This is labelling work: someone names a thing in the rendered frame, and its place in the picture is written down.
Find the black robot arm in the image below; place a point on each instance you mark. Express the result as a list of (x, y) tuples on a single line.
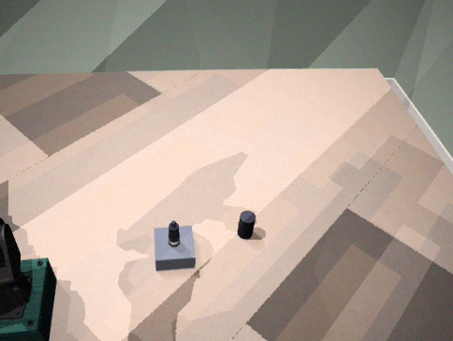
[(15, 288)]

